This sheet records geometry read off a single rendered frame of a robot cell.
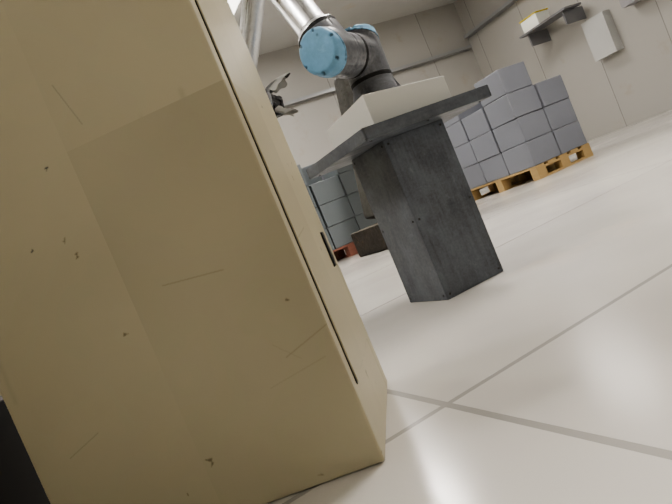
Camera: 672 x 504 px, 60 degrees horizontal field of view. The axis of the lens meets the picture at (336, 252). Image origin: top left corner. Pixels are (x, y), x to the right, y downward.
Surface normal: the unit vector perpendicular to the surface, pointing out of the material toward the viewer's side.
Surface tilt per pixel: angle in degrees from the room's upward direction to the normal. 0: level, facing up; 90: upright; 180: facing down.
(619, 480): 0
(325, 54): 90
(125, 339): 90
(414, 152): 90
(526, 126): 90
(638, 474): 0
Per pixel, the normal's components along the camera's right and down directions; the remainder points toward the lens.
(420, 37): 0.38, -0.11
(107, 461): -0.10, 0.09
